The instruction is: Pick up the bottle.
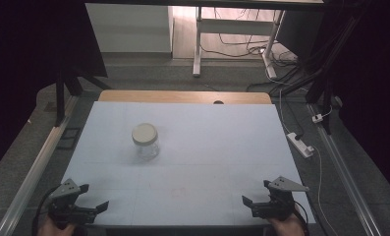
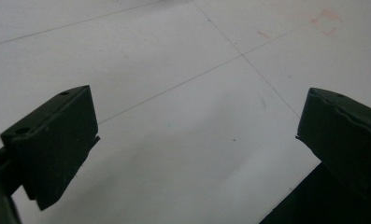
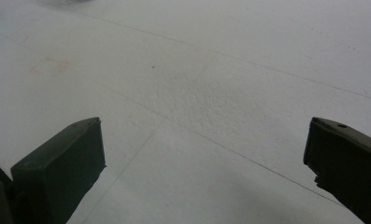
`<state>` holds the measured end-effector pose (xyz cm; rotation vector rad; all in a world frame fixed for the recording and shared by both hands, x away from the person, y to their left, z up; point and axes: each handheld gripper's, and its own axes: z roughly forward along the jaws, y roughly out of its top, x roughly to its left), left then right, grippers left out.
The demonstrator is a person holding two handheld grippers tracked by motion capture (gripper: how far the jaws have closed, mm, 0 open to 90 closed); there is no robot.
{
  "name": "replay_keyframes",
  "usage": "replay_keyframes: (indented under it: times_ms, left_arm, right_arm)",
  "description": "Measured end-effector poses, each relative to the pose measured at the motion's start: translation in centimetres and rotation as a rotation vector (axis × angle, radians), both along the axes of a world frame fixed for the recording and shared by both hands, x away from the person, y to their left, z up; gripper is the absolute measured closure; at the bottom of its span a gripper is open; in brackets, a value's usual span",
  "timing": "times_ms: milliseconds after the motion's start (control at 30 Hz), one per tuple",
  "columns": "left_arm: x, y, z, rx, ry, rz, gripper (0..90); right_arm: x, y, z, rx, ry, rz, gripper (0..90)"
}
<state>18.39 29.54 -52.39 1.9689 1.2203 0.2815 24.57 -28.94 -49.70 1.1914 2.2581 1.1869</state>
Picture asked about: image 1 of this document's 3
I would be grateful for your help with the black metal stand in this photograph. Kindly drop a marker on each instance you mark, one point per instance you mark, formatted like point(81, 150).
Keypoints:
point(323, 65)
point(60, 98)

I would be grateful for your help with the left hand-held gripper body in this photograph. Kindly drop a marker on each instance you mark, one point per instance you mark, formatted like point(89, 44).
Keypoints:
point(66, 191)

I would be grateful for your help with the clear glass jar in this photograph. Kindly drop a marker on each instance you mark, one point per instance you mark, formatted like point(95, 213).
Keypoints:
point(147, 150)

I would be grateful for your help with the pale blue foam board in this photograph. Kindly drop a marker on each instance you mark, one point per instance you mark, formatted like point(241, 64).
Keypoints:
point(199, 137)

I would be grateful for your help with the small white adapter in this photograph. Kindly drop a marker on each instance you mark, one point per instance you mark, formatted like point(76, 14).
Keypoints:
point(317, 118)

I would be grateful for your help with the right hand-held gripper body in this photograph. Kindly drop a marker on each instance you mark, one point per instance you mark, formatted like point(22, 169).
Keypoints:
point(282, 196)

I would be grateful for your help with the wooden table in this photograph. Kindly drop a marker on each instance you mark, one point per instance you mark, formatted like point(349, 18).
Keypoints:
point(169, 96)

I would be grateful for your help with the person's right hand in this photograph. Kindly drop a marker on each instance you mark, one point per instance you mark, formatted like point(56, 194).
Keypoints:
point(289, 227)

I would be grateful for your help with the aluminium rail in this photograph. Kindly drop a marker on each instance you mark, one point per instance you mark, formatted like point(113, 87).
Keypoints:
point(35, 164)
point(343, 170)

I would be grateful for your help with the person's left hand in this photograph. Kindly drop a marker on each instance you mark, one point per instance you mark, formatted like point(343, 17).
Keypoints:
point(53, 230)

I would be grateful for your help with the black rectangular frame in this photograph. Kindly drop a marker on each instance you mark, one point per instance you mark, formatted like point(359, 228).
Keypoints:
point(60, 144)

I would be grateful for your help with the cream round jar lid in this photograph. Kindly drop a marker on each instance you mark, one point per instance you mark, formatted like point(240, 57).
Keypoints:
point(144, 133)

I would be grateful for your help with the white power strip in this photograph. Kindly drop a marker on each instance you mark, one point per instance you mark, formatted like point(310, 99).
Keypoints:
point(301, 146)

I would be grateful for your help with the black plug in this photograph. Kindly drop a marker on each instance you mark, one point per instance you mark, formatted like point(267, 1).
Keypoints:
point(299, 135)

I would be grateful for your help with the white desk frame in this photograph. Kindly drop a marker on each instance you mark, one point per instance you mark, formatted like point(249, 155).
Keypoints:
point(235, 27)

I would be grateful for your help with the black curtain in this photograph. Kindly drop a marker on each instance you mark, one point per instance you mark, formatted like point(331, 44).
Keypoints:
point(25, 65)
point(376, 82)

